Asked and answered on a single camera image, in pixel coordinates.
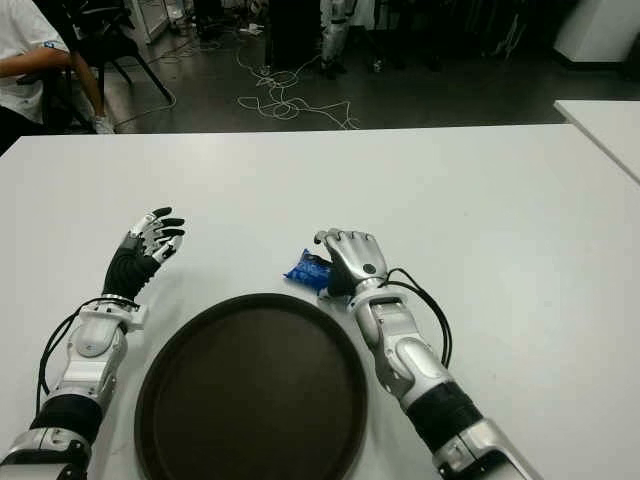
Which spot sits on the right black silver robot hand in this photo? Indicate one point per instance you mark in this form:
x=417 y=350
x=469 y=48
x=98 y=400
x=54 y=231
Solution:
x=352 y=260

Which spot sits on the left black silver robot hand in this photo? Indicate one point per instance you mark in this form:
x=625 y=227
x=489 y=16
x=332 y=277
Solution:
x=132 y=270

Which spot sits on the blue Oreo packet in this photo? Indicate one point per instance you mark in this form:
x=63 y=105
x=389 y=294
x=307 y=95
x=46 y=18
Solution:
x=307 y=270

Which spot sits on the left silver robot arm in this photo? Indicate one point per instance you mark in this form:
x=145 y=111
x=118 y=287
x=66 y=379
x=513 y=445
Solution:
x=80 y=360

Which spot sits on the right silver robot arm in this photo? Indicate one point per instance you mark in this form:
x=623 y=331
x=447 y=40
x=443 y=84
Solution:
x=425 y=380

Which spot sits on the round dark brown tray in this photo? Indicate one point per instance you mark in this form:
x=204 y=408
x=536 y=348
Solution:
x=250 y=390

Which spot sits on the silver humanoid robot legs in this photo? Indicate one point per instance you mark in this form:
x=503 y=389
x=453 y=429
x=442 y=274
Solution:
x=333 y=35

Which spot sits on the black chair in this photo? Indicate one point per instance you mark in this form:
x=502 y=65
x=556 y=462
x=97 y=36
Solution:
x=112 y=42

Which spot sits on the person in white shirt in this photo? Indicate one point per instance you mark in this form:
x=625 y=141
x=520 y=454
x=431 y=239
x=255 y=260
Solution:
x=22 y=60

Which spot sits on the white storage unit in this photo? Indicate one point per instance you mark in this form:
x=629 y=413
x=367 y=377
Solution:
x=152 y=17

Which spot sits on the white side table corner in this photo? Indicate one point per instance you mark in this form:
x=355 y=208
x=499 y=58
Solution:
x=607 y=127

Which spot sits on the white cabinet with black base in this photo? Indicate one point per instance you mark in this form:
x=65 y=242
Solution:
x=597 y=25

